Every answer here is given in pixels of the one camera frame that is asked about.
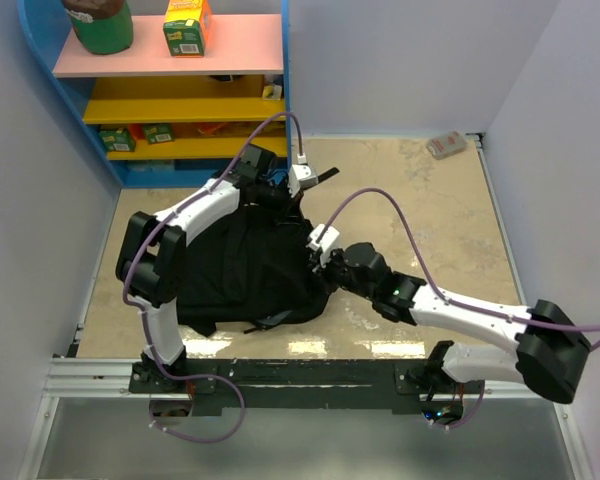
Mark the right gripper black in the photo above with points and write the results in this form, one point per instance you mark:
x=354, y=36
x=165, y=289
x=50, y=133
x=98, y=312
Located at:
x=322, y=273

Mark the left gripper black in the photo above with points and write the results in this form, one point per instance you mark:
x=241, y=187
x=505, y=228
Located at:
x=289, y=210

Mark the black student backpack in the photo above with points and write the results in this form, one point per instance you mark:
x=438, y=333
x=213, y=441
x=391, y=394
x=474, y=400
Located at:
x=247, y=268

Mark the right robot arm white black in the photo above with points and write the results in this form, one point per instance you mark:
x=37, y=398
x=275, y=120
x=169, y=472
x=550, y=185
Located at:
x=536, y=346

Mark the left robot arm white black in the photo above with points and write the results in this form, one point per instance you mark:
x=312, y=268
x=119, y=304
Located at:
x=152, y=261

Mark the green brown bag on shelf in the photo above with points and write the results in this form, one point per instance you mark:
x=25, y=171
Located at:
x=102, y=27

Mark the orange snack packet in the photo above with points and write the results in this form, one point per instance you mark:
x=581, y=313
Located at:
x=211, y=128

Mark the small yellow white box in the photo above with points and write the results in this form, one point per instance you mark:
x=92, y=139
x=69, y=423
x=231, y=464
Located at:
x=272, y=92

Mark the green small box right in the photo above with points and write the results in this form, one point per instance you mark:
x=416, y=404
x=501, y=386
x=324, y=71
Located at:
x=158, y=133

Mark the green small box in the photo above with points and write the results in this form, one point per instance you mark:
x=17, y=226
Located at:
x=117, y=139
x=158, y=133

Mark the blue shelf unit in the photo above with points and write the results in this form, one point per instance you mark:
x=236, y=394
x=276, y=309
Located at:
x=145, y=84

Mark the grey red packet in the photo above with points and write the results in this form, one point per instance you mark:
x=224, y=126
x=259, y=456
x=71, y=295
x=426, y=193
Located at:
x=446, y=145

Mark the green small box left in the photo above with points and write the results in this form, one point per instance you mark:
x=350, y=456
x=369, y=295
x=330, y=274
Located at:
x=117, y=139

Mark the yellow green box on shelf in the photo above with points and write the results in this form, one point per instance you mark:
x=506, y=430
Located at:
x=186, y=27

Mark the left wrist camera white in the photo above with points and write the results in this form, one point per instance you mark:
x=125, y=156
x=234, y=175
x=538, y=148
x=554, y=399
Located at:
x=301, y=176

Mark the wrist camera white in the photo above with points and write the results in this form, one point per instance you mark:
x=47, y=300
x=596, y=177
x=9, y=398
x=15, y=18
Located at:
x=322, y=242
x=301, y=176

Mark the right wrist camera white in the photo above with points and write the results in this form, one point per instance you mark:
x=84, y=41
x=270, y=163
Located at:
x=322, y=242

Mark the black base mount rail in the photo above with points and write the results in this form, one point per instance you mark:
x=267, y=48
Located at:
x=404, y=387

